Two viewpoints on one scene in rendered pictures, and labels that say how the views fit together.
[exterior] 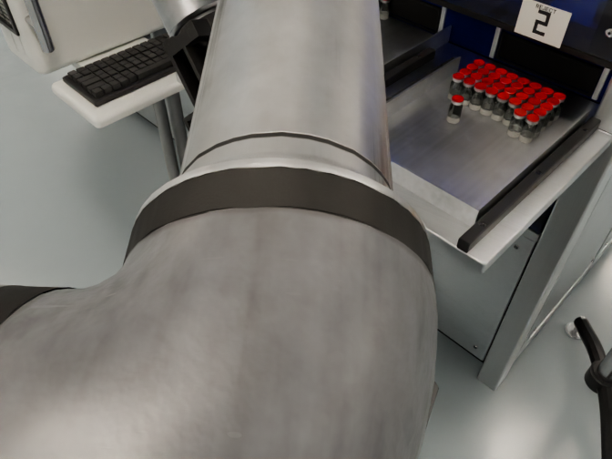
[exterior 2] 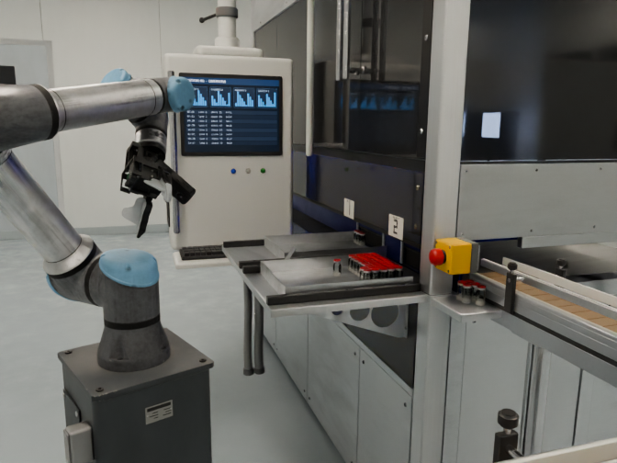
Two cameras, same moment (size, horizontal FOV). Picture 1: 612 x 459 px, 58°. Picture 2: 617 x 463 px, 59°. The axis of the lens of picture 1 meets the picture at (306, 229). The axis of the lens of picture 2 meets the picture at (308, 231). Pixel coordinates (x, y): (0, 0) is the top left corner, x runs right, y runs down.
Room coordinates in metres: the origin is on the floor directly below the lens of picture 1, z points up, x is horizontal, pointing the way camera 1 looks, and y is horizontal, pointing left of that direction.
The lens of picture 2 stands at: (-0.52, -0.85, 1.29)
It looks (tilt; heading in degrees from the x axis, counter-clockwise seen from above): 11 degrees down; 27
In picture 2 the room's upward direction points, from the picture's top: 1 degrees clockwise
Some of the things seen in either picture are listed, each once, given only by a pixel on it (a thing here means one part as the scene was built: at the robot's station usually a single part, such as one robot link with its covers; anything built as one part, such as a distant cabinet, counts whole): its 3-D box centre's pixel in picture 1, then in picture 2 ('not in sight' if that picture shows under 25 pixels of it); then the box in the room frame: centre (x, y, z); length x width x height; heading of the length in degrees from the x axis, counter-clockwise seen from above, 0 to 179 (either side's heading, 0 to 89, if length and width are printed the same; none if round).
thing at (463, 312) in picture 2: not in sight; (470, 306); (0.75, -0.63, 0.87); 0.14 x 0.13 x 0.02; 135
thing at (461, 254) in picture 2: not in sight; (454, 255); (0.73, -0.59, 0.99); 0.08 x 0.07 x 0.07; 135
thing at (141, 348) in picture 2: not in sight; (133, 335); (0.29, 0.00, 0.84); 0.15 x 0.15 x 0.10
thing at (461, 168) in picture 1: (464, 129); (332, 274); (0.76, -0.27, 0.90); 0.34 x 0.26 x 0.04; 135
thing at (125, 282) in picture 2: not in sight; (128, 283); (0.29, 0.00, 0.96); 0.13 x 0.12 x 0.14; 88
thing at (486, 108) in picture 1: (494, 104); (363, 269); (0.82, -0.33, 0.91); 0.18 x 0.02 x 0.05; 45
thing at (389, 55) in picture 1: (349, 40); (322, 245); (1.06, -0.09, 0.90); 0.34 x 0.26 x 0.04; 135
